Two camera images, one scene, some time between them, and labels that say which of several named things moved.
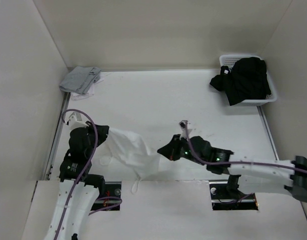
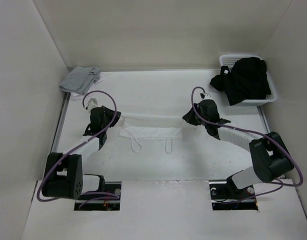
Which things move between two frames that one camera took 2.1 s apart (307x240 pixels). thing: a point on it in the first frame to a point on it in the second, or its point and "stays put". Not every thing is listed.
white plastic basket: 228,60 stays put
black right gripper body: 180,149 to 194,118
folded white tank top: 75,96 stays put
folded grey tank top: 80,79 stays put
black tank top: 247,79 stays put
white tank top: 132,151 to 140,127
